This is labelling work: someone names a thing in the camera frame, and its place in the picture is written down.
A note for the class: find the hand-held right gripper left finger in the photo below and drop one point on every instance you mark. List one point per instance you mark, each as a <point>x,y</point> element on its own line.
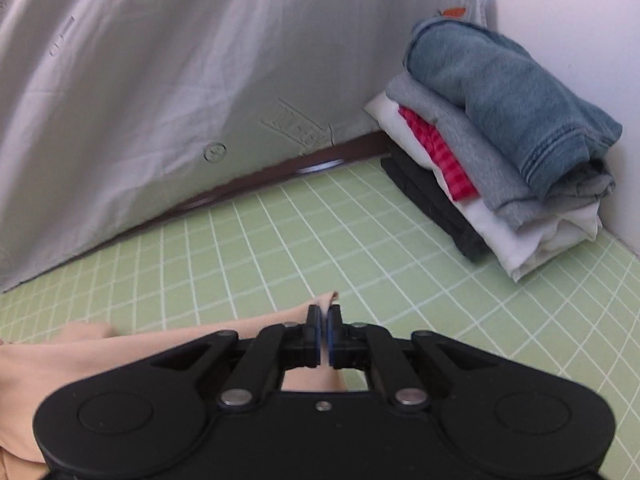
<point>316,330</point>

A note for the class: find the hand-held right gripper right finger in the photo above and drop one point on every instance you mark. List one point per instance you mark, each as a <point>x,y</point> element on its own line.
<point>334,332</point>

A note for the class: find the beige sweater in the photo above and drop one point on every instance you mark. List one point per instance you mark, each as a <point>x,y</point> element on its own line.
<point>100,355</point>

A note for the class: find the green grid mat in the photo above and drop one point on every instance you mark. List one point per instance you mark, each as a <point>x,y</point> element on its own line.
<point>400,260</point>

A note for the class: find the folded black garment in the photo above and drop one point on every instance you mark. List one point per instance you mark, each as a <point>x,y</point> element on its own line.
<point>430,200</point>

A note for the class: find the folded white garment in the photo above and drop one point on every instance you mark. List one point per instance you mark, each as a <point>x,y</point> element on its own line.
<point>500,240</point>

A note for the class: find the folded red checked garment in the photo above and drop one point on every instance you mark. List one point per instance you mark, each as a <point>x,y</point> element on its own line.
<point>445,155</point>

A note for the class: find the folded grey sweatshirt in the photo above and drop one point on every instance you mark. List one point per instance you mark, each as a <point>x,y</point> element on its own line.
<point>480,155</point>

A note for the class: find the folded blue sweatshirt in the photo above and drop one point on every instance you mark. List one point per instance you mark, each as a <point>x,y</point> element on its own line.
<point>500,90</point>

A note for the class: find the grey printed bed sheet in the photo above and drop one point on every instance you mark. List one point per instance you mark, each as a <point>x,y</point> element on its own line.
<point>150,85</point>

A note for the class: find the dark brown frame rail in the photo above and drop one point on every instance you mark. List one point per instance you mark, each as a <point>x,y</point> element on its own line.
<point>350,150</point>

